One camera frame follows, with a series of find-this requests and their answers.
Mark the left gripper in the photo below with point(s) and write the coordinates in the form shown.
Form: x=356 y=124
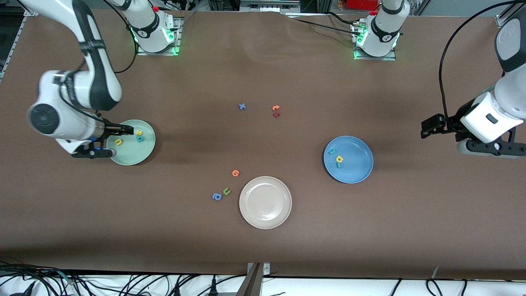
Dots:
x=453 y=121

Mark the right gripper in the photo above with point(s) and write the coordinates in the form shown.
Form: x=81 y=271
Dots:
x=110 y=130

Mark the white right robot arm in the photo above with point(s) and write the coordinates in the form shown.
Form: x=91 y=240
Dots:
x=74 y=90

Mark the pale green plate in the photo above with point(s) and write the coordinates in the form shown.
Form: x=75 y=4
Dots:
x=135 y=154

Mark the blue plate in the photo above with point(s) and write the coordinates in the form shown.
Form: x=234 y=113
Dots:
x=357 y=168

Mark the blue foam letter a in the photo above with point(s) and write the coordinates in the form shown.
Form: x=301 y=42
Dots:
x=215 y=197

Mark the red box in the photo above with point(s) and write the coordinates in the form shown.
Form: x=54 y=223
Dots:
x=357 y=4

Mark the beige plate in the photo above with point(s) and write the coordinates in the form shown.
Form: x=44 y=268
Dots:
x=265 y=202

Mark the grey metal fixture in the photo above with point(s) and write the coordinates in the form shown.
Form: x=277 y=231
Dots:
x=267 y=6

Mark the aluminium frame profile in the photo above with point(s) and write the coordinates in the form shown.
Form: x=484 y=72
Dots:
x=31 y=12
x=502 y=20

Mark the metal table edge bracket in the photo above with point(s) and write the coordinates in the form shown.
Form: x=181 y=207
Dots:
x=252 y=283

